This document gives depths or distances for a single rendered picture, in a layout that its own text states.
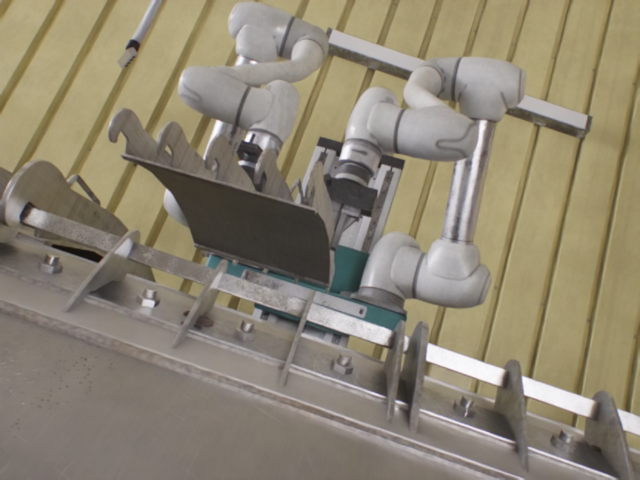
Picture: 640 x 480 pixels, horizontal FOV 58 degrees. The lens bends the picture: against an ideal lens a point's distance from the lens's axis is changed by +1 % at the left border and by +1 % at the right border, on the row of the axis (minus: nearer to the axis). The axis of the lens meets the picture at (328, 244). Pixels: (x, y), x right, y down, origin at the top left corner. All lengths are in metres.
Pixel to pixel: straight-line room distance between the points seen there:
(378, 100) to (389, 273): 0.67
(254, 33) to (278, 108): 0.54
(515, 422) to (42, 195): 0.44
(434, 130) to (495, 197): 2.03
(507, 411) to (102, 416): 0.31
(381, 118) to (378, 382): 0.91
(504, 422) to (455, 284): 1.31
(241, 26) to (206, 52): 1.55
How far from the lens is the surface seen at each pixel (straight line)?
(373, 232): 2.08
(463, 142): 1.27
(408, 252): 1.85
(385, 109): 1.32
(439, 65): 1.82
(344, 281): 1.98
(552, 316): 3.21
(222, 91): 1.43
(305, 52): 1.81
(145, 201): 3.10
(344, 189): 1.26
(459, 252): 1.79
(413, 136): 1.28
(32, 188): 0.56
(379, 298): 1.81
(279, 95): 1.43
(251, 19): 1.93
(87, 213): 0.67
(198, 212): 1.28
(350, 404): 0.43
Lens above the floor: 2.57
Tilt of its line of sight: 18 degrees up
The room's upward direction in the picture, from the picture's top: 19 degrees clockwise
